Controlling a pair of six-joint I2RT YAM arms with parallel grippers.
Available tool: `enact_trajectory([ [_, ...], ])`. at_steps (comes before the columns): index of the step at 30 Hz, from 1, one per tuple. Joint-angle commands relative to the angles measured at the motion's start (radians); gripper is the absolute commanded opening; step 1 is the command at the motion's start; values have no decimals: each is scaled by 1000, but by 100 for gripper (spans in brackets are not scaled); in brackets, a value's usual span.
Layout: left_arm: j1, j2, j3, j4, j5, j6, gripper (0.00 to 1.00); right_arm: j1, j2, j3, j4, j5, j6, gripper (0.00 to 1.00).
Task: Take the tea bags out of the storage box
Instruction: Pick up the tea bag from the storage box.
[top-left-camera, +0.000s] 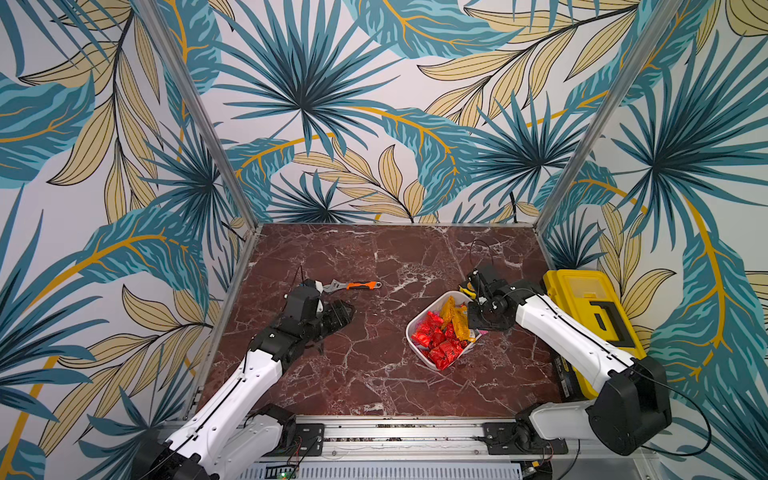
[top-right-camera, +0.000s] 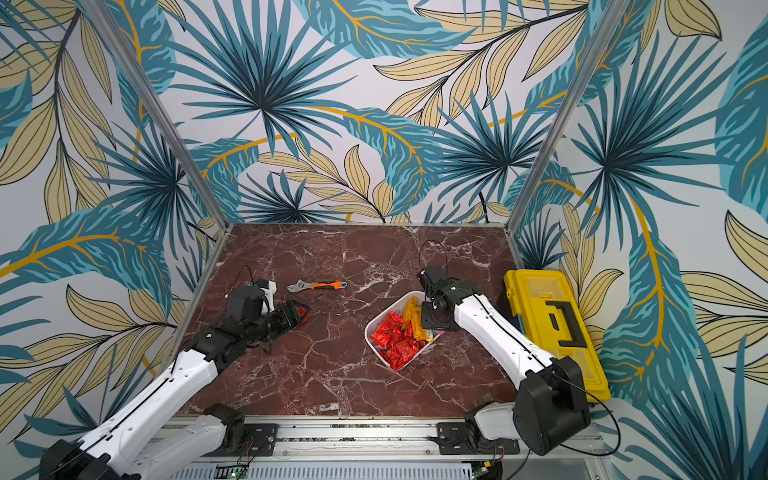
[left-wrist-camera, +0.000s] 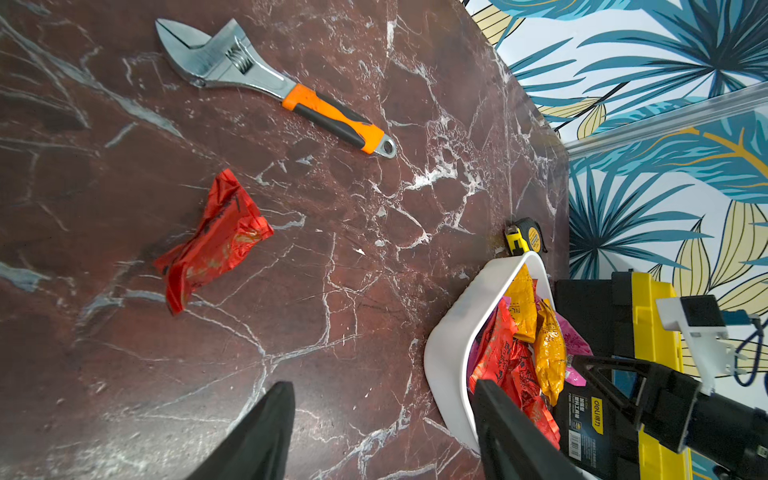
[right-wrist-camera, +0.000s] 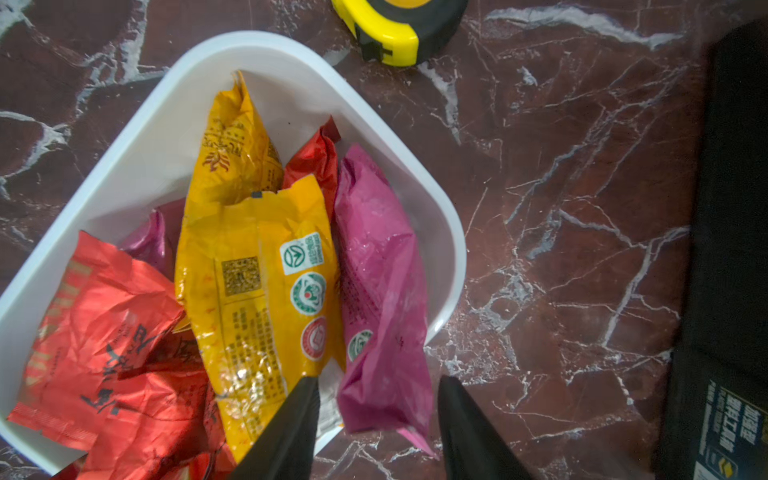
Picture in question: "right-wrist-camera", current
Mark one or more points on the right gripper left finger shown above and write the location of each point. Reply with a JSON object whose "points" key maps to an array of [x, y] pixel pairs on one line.
{"points": [[285, 450]]}

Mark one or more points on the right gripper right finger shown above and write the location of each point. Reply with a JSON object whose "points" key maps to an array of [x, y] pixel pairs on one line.
{"points": [[472, 448]]}

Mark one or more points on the magenta tea bag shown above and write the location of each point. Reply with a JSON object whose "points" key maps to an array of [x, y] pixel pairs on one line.
{"points": [[156, 240], [386, 386]]}

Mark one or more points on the white plastic storage box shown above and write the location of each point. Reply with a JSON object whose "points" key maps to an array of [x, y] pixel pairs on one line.
{"points": [[152, 162]]}

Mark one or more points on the large yellow tea bag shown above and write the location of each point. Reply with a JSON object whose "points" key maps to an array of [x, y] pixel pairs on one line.
{"points": [[259, 282]]}

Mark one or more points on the red tea bag pile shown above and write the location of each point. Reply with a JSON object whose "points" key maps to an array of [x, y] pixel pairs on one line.
{"points": [[108, 375]]}

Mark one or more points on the red tea bag in box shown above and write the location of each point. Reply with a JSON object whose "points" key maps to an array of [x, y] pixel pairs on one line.
{"points": [[318, 157]]}

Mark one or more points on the small yellow tea bag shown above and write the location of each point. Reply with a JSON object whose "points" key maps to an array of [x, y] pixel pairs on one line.
{"points": [[237, 156]]}

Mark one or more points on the yellow black toolbox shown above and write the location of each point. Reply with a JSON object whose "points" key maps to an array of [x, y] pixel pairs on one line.
{"points": [[715, 424]]}

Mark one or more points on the yellow black tape measure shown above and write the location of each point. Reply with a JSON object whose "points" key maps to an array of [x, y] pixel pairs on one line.
{"points": [[401, 33]]}

